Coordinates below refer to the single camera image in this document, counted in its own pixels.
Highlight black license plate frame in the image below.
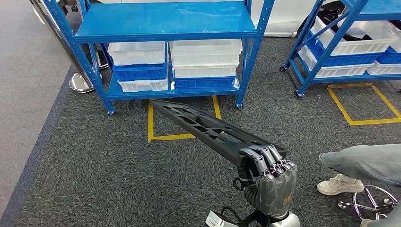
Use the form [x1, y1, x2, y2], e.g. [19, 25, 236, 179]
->
[149, 99, 287, 168]

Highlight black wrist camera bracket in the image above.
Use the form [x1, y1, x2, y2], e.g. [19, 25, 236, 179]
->
[236, 211, 271, 227]

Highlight blue plastic storage bin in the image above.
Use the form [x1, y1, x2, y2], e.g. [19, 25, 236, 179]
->
[173, 76, 238, 90]
[305, 33, 383, 68]
[112, 62, 168, 82]
[375, 47, 401, 65]

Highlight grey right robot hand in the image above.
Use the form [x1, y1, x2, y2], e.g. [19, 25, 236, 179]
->
[233, 144, 299, 219]

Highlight white car with red stripe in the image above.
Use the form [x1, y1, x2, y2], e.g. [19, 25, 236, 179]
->
[95, 0, 345, 38]

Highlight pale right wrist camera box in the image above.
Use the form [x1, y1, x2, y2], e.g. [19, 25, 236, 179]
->
[205, 210, 239, 227]

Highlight chrome stool base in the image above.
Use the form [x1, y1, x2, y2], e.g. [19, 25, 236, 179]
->
[338, 184, 399, 221]

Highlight person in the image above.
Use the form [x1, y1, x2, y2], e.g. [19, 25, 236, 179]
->
[316, 143, 401, 227]

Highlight chrome stanchion post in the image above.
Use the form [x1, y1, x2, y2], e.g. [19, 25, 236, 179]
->
[94, 49, 110, 70]
[29, 0, 103, 94]

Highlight blue metal shelf rack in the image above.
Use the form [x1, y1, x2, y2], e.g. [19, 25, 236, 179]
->
[279, 0, 401, 98]
[42, 0, 276, 116]

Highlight yellow floor tape marking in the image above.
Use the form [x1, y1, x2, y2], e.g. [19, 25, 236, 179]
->
[326, 82, 401, 127]
[147, 95, 222, 143]

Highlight black plastic car parts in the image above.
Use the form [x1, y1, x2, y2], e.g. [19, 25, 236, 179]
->
[318, 8, 375, 42]

